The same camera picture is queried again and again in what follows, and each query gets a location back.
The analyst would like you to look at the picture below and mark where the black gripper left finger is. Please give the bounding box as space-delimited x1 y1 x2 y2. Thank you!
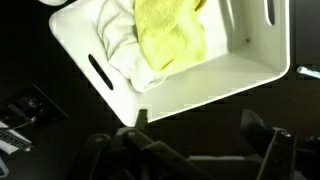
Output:
135 109 148 129

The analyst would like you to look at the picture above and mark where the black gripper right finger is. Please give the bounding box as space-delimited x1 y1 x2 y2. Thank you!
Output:
240 109 275 149

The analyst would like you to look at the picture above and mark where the yellow towel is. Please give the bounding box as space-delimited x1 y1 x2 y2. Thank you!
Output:
134 0 207 72

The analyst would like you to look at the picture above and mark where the white towel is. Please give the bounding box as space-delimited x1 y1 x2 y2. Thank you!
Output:
97 0 167 92

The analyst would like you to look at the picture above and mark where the pen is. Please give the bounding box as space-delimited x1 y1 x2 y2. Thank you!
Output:
297 66 320 79

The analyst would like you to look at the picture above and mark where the white plastic container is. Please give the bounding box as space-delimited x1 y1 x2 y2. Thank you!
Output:
49 0 290 126

